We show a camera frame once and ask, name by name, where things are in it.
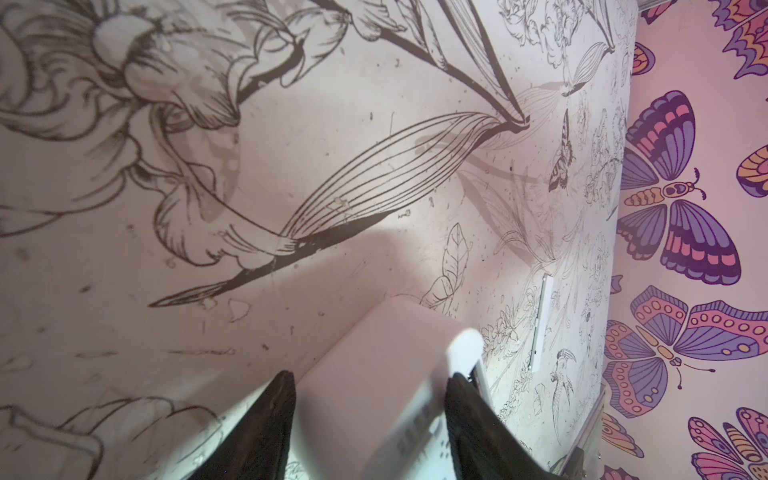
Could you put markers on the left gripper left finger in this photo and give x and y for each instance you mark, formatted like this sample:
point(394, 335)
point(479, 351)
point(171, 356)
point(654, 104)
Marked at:
point(258, 446)

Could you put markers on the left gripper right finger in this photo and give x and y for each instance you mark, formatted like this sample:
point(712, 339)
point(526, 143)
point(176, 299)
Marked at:
point(482, 448)

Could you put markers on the white digital alarm clock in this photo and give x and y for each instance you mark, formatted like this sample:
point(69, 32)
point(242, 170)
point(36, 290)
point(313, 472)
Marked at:
point(373, 406)

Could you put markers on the white battery compartment cover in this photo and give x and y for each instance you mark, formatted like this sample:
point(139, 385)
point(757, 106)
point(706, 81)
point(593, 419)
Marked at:
point(542, 318)

